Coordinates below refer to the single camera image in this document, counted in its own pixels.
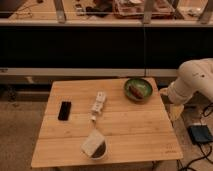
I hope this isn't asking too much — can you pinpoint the cluttered tray on bench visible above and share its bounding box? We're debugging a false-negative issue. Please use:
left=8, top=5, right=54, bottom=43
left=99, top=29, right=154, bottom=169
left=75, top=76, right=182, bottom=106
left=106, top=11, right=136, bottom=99
left=113, top=0, right=174, bottom=18

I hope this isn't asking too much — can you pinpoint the wooden folding table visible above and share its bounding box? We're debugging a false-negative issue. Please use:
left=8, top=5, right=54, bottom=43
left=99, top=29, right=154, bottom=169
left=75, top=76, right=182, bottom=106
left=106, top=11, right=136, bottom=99
left=31, top=79, right=183, bottom=168

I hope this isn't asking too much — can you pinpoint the black floor cable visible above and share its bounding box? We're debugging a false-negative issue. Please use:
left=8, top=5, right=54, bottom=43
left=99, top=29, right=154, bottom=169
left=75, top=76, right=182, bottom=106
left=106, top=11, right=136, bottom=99
left=175, top=103, right=213, bottom=171

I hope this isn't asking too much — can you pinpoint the brown food in bowl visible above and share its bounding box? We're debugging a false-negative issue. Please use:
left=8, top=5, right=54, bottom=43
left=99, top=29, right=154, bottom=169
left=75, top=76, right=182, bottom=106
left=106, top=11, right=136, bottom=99
left=129, top=85, right=143, bottom=99

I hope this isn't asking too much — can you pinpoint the white cup with dark liquid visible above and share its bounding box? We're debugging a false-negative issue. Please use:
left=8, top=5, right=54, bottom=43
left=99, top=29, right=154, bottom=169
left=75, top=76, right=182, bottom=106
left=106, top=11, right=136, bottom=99
left=91, top=142, right=107, bottom=160

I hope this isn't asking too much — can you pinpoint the white power strip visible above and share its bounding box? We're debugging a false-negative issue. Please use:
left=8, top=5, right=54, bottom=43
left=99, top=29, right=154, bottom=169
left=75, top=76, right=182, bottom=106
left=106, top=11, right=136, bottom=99
left=91, top=91, right=107, bottom=122

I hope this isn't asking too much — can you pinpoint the dark object on bench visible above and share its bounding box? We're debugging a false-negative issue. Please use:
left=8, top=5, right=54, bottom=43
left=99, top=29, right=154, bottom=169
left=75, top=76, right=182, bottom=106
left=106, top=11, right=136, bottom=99
left=86, top=3, right=112, bottom=17

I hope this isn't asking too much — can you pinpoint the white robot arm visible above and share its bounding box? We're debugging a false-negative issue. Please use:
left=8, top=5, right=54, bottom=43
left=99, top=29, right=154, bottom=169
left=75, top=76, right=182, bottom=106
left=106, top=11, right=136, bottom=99
left=159, top=58, right=213, bottom=121

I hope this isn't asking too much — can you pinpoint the green ceramic bowl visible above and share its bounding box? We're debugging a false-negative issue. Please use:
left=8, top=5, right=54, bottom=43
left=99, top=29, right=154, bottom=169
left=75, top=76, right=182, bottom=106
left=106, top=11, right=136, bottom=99
left=124, top=78, right=153, bottom=102

